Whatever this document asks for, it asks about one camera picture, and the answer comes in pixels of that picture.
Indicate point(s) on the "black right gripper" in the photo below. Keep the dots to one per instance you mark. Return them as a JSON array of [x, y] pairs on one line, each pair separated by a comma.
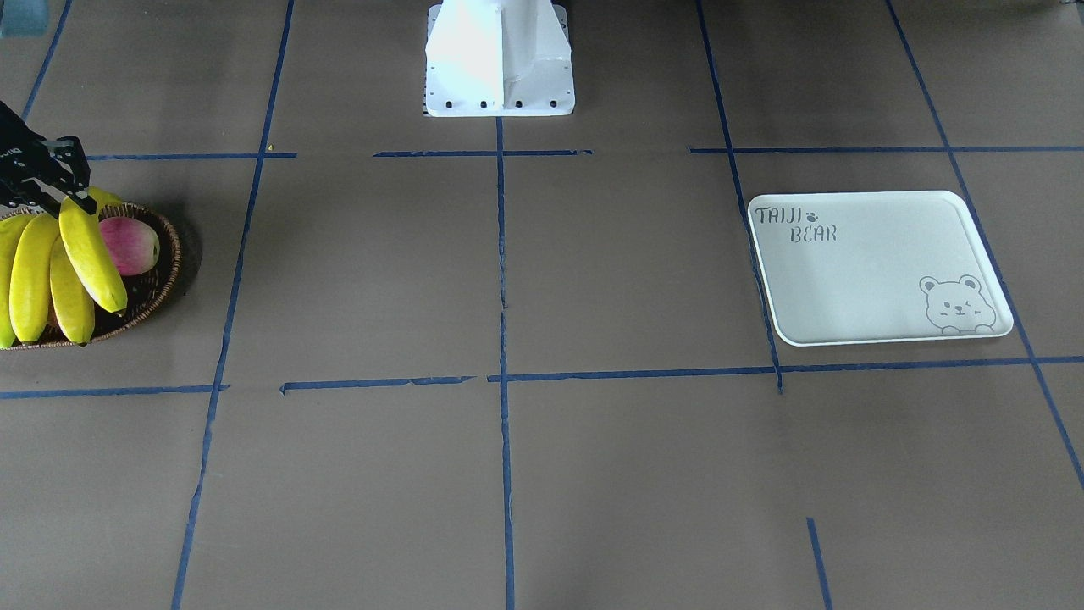
[[25, 161]]

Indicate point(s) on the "yellow banana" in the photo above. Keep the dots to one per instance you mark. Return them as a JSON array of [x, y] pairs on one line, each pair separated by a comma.
[[72, 306], [84, 244], [29, 297]]

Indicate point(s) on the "brown wicker basket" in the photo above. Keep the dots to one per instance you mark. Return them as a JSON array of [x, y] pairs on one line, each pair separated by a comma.
[[146, 292]]

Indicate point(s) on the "pink red apple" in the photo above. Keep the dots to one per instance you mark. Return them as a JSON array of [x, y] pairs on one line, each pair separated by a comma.
[[134, 246]]

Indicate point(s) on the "yellow-green banana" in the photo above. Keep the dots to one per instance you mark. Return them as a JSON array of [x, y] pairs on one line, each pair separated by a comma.
[[12, 228]]

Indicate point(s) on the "white bear tray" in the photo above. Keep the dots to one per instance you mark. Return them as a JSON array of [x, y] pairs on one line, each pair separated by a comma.
[[854, 268]]

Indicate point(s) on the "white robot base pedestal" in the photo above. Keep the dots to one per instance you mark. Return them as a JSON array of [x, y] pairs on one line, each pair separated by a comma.
[[498, 59]]

